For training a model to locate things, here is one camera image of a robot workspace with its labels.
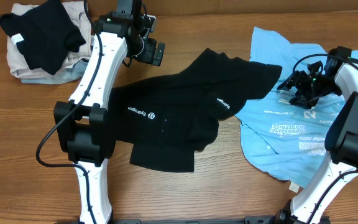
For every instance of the folded beige garment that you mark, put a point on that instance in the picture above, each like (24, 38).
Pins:
(16, 61)

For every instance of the light blue t-shirt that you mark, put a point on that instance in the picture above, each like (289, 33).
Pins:
(281, 139)

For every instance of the black polo shirt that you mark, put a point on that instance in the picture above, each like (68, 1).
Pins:
(168, 118)

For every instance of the folded black shirt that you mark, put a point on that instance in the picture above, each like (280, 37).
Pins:
(44, 35)

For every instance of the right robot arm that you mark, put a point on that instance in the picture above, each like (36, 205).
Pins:
(339, 167)

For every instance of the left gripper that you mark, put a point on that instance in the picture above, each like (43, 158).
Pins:
(158, 53)

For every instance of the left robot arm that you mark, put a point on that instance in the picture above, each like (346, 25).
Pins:
(120, 37)

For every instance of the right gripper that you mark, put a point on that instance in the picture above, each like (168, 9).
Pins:
(297, 83)

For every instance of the folded light blue denim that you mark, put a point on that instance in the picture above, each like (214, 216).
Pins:
(67, 75)

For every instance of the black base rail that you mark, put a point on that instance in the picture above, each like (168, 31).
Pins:
(246, 220)

